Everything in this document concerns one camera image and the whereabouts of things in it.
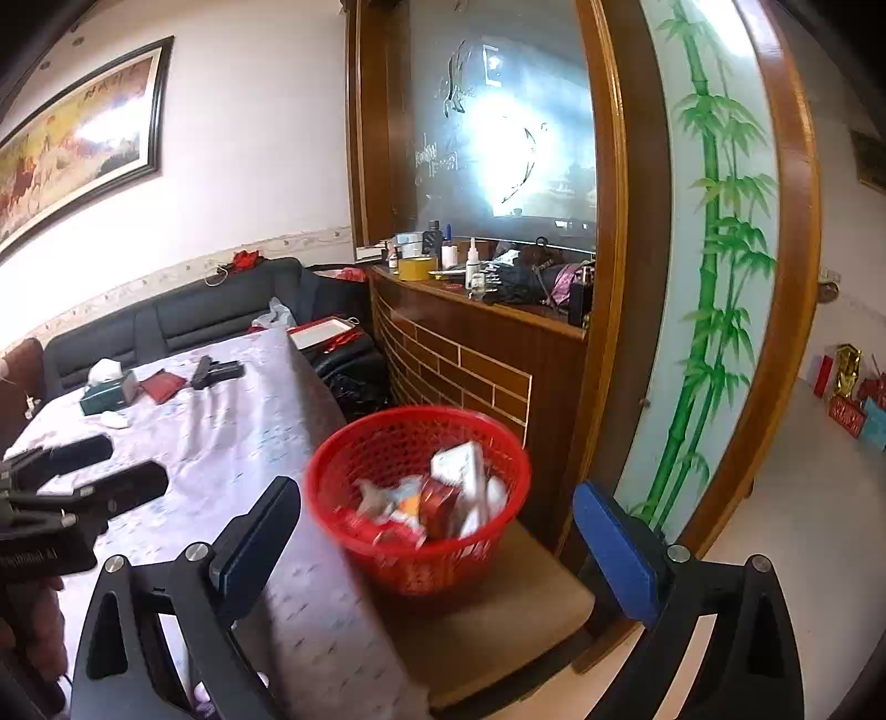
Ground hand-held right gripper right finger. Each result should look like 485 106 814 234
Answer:
573 481 807 720

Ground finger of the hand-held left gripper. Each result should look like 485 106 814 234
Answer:
3 435 115 486
42 460 171 518

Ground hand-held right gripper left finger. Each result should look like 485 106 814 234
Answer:
69 475 302 720

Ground red plastic basket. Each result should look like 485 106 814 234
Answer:
305 406 533 596

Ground white medicine box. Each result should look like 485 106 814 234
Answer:
429 441 489 506

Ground dark red snack packet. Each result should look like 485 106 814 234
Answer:
417 477 466 539

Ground person's left hand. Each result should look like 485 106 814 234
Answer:
0 574 69 693

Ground green tissue box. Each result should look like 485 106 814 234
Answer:
78 358 141 416

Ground brown armchair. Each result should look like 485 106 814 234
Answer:
0 337 46 423

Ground red pouch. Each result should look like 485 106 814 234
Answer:
138 372 188 403

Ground brown cushioned stool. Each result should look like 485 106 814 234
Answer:
360 516 597 717

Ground black sofa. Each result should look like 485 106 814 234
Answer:
43 256 306 403

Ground red white gift box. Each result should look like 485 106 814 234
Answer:
287 316 356 354

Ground clear plastic bag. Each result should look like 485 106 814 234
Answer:
250 296 298 330

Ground bamboo print glass panel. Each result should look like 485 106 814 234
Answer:
616 0 783 541

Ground small red box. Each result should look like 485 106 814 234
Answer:
827 398 866 437

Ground pink cloth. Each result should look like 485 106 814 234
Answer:
550 263 589 306

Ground black handbag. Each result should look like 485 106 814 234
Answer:
485 259 555 306

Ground framed horse painting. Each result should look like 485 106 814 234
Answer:
0 36 174 260

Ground gold foil ornament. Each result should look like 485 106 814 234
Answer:
834 344 863 399

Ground frosted etched glass panel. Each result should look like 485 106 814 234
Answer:
408 0 597 243

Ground small framed picture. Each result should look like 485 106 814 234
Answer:
851 131 886 191

